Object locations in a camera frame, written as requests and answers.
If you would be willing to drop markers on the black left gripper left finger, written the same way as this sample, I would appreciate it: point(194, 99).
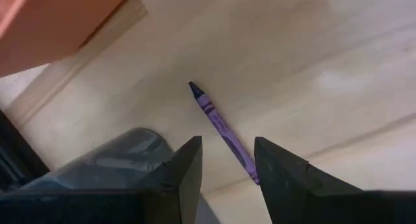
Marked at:
point(182, 178)

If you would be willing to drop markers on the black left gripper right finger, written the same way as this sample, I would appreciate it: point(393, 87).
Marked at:
point(282, 185)

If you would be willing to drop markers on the purple crayon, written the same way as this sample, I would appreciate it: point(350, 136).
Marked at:
point(218, 125)

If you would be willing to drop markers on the translucent grey plastic bin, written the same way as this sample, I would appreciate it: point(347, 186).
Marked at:
point(113, 156)

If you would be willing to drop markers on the orange plastic bin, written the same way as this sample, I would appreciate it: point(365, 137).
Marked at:
point(48, 26)

